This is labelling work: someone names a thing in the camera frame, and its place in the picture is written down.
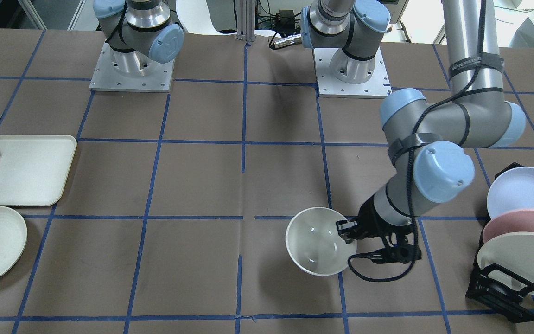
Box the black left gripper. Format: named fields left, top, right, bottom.
left=336, top=195, right=414, bottom=244

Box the white ceramic bowl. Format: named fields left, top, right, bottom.
left=285, top=207, right=357, bottom=276

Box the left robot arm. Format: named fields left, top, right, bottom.
left=301, top=0, right=525, bottom=243

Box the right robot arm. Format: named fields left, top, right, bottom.
left=93, top=0, right=184, bottom=77

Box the white rectangular tray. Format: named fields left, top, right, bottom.
left=0, top=135, right=77, bottom=206

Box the black dish rack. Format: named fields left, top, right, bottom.
left=465, top=162, right=534, bottom=323

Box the lavender plate in rack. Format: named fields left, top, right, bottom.
left=487, top=167, right=534, bottom=218

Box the beige plate in rack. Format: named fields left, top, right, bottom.
left=477, top=232, right=534, bottom=294

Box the pink plate in rack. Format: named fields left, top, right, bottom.
left=482, top=208, right=534, bottom=243

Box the white plastic chair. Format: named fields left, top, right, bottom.
left=176, top=0, right=237, bottom=35

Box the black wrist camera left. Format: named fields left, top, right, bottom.
left=365, top=233, right=422, bottom=264

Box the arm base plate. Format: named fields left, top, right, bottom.
left=89, top=44, right=175, bottom=93
left=313, top=48, right=392, bottom=99

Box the aluminium frame post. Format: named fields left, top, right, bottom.
left=235, top=0, right=256, bottom=45

